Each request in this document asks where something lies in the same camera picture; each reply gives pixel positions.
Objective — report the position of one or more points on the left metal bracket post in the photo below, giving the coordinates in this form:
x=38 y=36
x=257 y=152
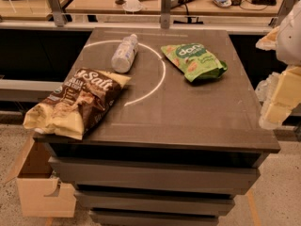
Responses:
x=58 y=14

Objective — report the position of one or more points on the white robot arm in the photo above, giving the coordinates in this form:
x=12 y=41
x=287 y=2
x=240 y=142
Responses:
x=288 y=45

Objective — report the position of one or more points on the middle metal bracket post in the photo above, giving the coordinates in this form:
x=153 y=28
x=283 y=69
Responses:
x=165 y=13

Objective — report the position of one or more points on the grey drawer cabinet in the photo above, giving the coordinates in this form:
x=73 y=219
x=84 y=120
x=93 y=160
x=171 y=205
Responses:
x=169 y=152

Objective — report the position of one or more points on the metal bracket post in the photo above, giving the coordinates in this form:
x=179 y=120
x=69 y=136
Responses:
x=285 y=8
x=165 y=13
x=58 y=14

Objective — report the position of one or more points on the clear plastic water bottle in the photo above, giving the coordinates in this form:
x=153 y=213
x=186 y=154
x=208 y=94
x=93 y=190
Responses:
x=124 y=56

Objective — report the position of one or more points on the round clear lid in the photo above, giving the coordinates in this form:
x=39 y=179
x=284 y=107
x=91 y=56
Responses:
x=132 y=6

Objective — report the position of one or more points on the cardboard box on floor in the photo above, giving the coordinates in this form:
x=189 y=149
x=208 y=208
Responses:
x=41 y=193

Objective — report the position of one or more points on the green snack bag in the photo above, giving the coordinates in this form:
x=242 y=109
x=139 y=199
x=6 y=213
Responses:
x=195 y=61

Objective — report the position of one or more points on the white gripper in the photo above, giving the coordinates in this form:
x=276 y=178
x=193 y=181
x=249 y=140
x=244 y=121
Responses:
x=290 y=37

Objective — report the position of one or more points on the right metal bracket post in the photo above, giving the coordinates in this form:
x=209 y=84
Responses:
x=285 y=8

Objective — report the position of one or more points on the brown and cream chip bag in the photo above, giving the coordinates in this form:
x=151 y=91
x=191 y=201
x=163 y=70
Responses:
x=78 y=105

